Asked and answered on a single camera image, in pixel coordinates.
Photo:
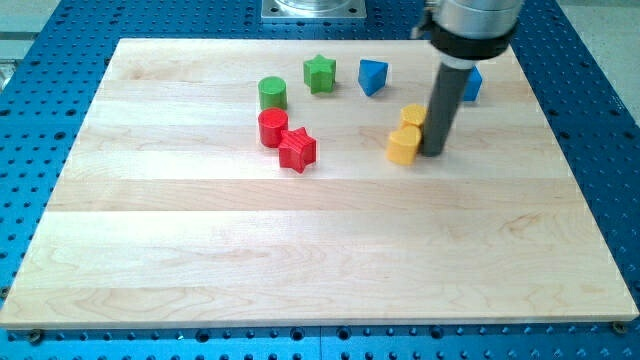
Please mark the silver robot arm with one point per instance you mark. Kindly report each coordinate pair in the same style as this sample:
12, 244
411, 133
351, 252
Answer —
465, 32

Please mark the yellow hexagon block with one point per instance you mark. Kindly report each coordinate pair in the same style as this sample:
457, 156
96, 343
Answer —
412, 115

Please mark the blue cube block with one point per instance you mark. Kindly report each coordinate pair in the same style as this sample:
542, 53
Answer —
473, 85

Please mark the red star block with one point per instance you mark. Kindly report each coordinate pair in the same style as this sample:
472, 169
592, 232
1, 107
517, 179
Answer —
297, 149

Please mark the red cylinder block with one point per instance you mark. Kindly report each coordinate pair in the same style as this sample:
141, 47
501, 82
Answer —
271, 122

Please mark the yellow heart block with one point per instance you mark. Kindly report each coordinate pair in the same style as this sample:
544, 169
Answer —
402, 145

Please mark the green cylinder block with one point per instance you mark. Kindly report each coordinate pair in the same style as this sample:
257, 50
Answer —
272, 93

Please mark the green star block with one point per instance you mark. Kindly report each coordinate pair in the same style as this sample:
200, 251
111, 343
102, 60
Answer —
319, 74

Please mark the blue triangle block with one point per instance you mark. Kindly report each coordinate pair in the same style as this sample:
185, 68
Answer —
372, 76

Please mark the wooden board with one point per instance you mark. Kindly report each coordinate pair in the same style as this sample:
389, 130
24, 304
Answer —
169, 212

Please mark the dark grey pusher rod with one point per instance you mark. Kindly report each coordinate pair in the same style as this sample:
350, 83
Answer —
447, 94

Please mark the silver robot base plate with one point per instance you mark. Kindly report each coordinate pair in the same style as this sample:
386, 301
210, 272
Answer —
313, 9

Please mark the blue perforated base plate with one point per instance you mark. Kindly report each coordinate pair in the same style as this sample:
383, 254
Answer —
43, 106

